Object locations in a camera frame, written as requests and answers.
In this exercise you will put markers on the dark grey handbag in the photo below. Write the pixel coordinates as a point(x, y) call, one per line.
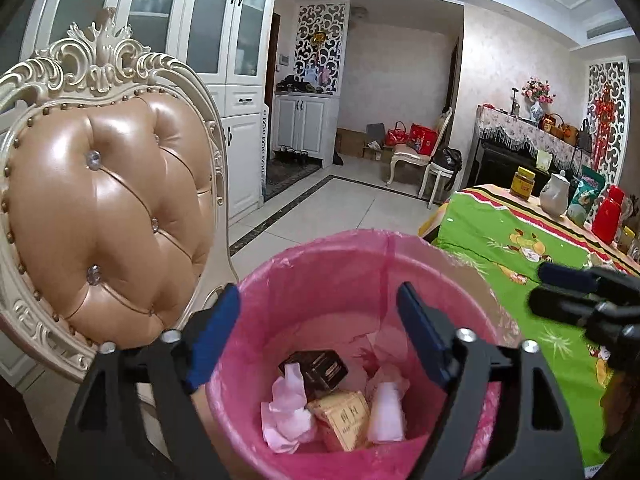
point(585, 132)

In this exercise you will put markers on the black piano with lace cover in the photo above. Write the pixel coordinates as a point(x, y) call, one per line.
point(525, 132)

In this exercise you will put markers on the pale green box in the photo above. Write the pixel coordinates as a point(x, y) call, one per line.
point(544, 161)

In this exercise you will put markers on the white lattice screen over cabinet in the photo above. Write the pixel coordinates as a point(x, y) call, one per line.
point(345, 45)

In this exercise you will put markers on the small red gift bag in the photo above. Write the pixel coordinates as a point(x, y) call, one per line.
point(397, 136)

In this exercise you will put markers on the dark jar with yellow lid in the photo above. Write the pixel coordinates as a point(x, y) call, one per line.
point(626, 239)

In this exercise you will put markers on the vase with pink flowers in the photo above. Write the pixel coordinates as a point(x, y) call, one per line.
point(537, 97)

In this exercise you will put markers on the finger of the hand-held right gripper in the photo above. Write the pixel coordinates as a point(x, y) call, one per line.
point(560, 304)
point(567, 274)

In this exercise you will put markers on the white ornate dining chair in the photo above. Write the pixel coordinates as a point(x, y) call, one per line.
point(410, 157)

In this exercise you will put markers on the white glass door cabinet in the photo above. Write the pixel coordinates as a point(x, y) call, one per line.
point(235, 125)

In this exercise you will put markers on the gold wall ornament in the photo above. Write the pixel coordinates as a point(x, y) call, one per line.
point(318, 37)

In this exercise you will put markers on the tall white lattice screen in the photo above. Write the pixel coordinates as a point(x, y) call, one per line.
point(622, 110)

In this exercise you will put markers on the dark entrance rug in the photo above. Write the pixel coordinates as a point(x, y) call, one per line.
point(290, 175)

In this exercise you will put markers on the dark wooden door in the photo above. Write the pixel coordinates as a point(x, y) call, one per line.
point(273, 60)

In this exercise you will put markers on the white shoe cabinet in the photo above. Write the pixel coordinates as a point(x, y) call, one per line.
point(305, 125)

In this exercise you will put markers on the open cardboard box grey flap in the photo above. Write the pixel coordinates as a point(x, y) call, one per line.
point(374, 141)

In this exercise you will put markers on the black cardboard box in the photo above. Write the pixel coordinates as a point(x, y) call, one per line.
point(320, 367)

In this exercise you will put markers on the green printed tablecloth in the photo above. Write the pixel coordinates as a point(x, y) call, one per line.
point(500, 240)

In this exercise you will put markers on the brown basket handbag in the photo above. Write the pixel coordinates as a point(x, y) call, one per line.
point(550, 121)

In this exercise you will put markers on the yellow cardboard box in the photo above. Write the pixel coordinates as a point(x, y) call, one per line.
point(345, 420)

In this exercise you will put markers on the shoes on shoe cabinet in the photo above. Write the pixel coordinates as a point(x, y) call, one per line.
point(295, 84)

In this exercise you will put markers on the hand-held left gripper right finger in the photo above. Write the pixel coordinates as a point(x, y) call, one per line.
point(425, 340)

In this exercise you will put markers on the yellow label glass jar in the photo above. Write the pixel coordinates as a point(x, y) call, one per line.
point(524, 183)

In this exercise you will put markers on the green snack bag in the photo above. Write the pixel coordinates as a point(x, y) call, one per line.
point(585, 197)

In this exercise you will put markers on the wall thermostat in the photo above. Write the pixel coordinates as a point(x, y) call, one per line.
point(283, 59)

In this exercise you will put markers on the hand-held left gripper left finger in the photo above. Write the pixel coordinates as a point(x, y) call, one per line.
point(215, 340)

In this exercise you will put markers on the ornate tan leather chair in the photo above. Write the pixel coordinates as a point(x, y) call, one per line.
point(115, 210)

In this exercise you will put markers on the white ceramic teapot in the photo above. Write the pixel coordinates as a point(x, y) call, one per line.
point(555, 194)

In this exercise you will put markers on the red thermos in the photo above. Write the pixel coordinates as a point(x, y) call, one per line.
point(607, 217)

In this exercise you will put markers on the brown cardboard box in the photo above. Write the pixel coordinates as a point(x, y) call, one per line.
point(350, 143)

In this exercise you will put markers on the trash bin with pink liner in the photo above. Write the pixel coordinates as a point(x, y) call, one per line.
point(330, 285)

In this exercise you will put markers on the black bag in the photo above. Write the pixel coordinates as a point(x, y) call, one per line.
point(447, 158)

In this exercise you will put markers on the narrow white lattice panel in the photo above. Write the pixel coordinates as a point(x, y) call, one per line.
point(266, 155)

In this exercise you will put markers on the large red gift bag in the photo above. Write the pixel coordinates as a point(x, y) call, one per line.
point(422, 140)

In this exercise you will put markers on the shoes under shoe cabinet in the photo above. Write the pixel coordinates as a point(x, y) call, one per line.
point(294, 154)

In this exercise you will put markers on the red knot wall decoration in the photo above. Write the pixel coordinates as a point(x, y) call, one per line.
point(603, 120)

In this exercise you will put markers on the small dark stand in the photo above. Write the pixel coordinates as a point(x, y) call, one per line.
point(513, 101)

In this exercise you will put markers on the white tissue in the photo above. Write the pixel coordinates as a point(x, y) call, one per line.
point(290, 410)

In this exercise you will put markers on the orange brown handbag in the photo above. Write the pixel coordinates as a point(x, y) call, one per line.
point(569, 132)

